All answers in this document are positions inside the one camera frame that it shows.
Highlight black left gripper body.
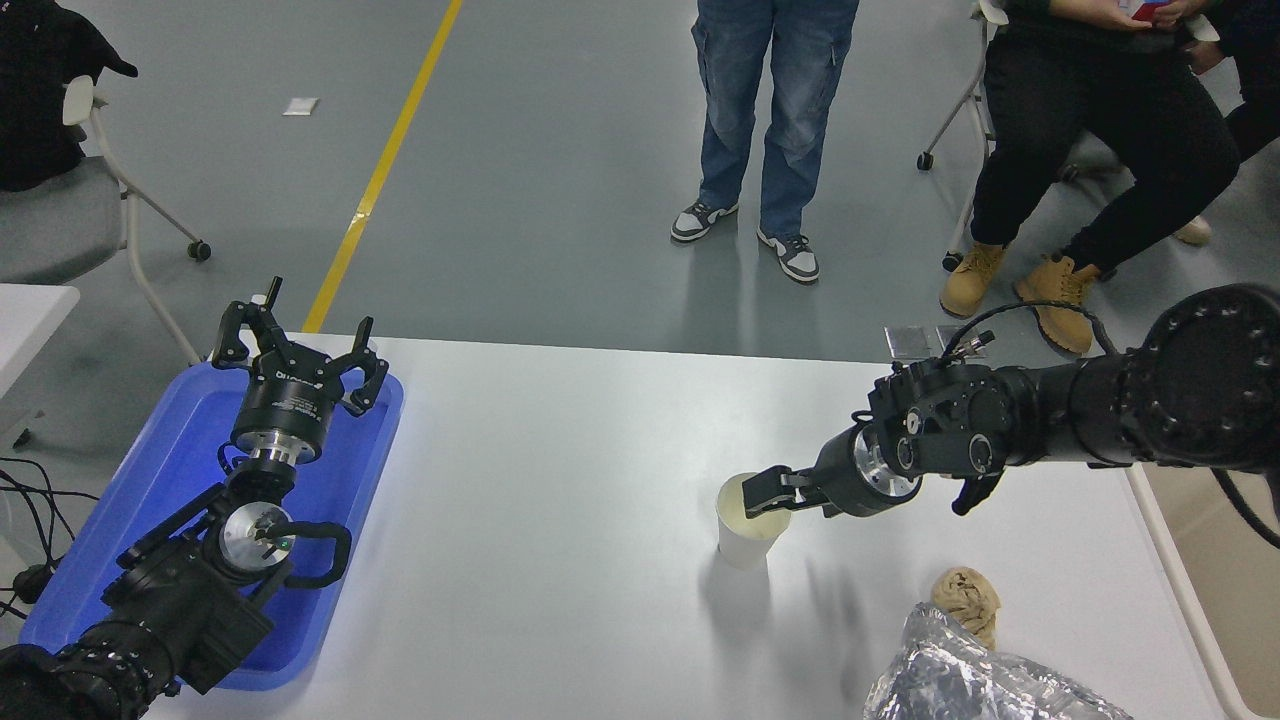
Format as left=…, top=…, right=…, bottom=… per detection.
left=231, top=346, right=349, bottom=457

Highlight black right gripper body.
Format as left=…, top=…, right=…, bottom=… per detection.
left=808, top=425, right=893, bottom=519

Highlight white paper cup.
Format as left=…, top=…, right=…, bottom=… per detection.
left=715, top=472, right=794, bottom=571

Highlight seated person's right hand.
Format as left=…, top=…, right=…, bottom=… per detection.
left=1048, top=0, right=1151, bottom=31

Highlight blue plastic tray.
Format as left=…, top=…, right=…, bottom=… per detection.
left=18, top=361, right=406, bottom=693

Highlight crumpled tan paper ball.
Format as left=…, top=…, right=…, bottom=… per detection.
left=930, top=566, right=1001, bottom=651

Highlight crumpled silver foil tray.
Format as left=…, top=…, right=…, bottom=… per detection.
left=862, top=602, right=1136, bottom=720

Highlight grey wheeled chair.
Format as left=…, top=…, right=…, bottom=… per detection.
left=0, top=75, right=213, bottom=366

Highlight small white side table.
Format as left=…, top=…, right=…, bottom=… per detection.
left=0, top=285, right=81, bottom=449

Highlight black jacket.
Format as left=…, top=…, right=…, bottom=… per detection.
left=0, top=0, right=139, bottom=194

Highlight white-framed wheeled chair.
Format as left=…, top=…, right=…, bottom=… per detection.
left=916, top=0, right=1136, bottom=273

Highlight large pale bin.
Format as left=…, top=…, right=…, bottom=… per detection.
left=1125, top=464, right=1280, bottom=720

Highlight standing person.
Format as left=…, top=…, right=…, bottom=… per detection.
left=670, top=0, right=861, bottom=286

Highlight seated person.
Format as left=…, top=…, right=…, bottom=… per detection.
left=940, top=0, right=1241, bottom=357

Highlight black floor cables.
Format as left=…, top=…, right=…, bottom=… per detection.
left=0, top=458, right=101, bottom=621

